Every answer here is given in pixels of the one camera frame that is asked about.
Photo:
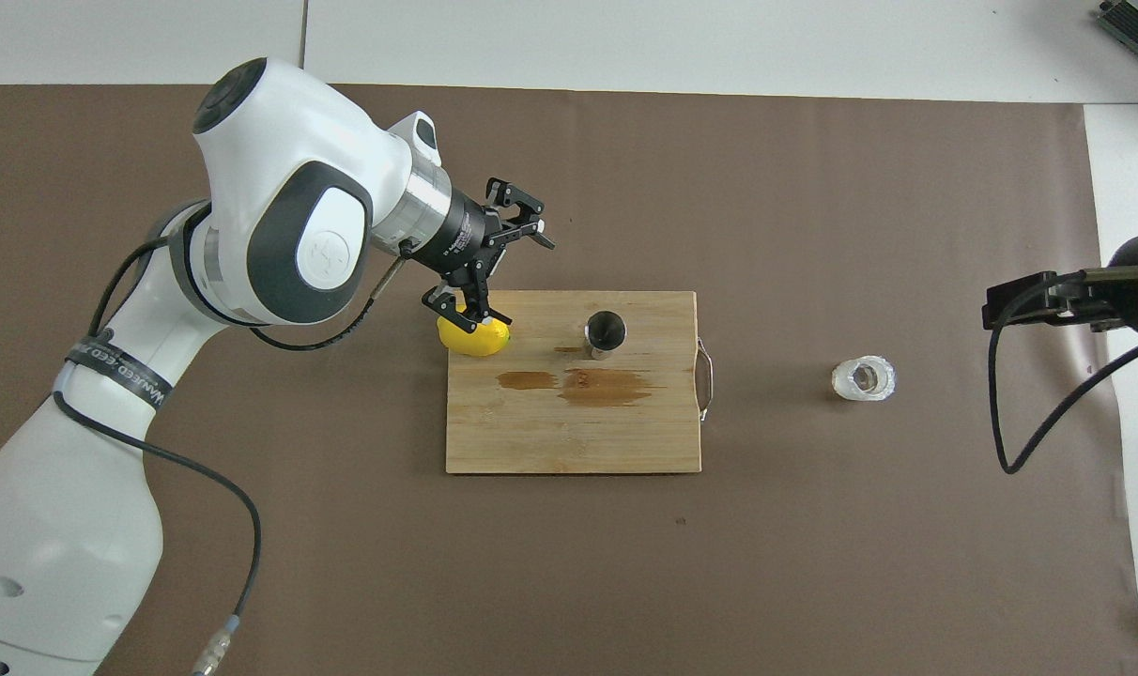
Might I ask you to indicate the clear textured glass cup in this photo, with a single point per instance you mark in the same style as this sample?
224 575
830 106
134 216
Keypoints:
865 378

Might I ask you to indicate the wooden cutting board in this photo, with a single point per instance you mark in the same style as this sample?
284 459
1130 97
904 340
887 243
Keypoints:
578 432

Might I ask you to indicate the brown paper table mat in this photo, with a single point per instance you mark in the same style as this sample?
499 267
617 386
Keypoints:
954 235

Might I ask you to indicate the steel double jigger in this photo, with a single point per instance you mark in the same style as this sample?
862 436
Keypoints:
605 330

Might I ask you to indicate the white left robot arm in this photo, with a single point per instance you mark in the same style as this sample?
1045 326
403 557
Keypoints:
287 216

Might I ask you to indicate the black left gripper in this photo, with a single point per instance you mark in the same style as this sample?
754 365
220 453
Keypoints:
461 239

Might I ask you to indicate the yellow lemon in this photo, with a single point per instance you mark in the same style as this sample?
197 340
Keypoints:
484 344

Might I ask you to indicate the grey finned metal device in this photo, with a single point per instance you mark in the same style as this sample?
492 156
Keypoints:
1137 21

